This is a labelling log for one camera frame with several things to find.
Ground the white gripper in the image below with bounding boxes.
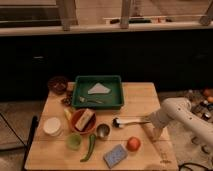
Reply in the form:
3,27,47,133
148,109,166,129

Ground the black and white brush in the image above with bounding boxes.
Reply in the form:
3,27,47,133
112,118,150,128

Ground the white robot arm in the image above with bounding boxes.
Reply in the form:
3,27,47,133
147,97,213,149

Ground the small metal cup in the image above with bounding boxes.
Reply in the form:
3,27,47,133
96,124,110,139

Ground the green plastic cup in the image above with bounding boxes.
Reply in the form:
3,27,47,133
66,133,82,150

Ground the white paper cup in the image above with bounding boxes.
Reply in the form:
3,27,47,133
43,117,62,136

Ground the orange fruit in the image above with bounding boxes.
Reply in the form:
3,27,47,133
126,137,141,152

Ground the blue sponge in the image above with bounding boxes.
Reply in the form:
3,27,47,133
103,144,127,169

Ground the grey folded cloth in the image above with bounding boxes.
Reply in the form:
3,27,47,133
88,83,110,94

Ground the green chili pepper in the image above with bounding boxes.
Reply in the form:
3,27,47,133
80,134,96,162

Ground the green plastic tray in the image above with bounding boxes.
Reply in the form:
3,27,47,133
72,75,124,110

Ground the orange bowl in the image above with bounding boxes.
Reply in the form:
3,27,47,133
70,108,96,135

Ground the wooden block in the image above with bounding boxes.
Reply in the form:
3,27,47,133
75,109,94,131

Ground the metal fork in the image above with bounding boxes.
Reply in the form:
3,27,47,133
79,96,103,104

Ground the yellow banana piece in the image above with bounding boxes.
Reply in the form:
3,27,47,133
64,108,72,121

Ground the dark grape bunch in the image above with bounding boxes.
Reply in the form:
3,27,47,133
61,91,73,106

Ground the dark brown bowl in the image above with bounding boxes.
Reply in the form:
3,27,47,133
47,76,68,95

